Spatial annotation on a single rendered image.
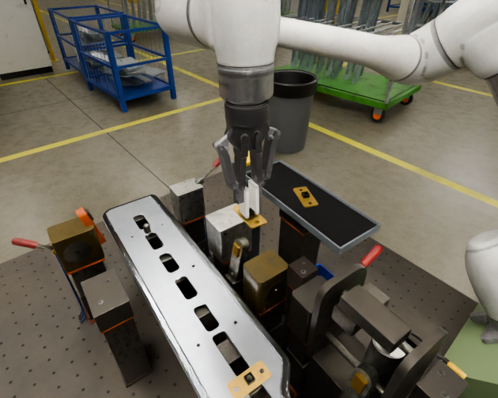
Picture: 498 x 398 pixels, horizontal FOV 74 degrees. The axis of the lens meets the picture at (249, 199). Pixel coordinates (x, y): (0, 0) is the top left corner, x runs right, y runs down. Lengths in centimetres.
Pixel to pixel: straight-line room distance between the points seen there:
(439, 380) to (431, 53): 67
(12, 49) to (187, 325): 639
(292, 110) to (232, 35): 276
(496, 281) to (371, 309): 51
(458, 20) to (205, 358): 88
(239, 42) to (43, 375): 104
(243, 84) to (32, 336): 105
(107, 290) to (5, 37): 621
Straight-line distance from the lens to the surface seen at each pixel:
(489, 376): 110
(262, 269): 78
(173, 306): 84
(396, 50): 83
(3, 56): 691
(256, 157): 61
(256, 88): 53
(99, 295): 87
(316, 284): 77
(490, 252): 106
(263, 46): 52
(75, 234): 101
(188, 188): 108
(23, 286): 148
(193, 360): 76
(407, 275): 140
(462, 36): 90
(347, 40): 76
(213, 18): 53
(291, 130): 334
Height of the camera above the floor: 167
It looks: 37 degrees down
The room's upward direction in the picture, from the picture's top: straight up
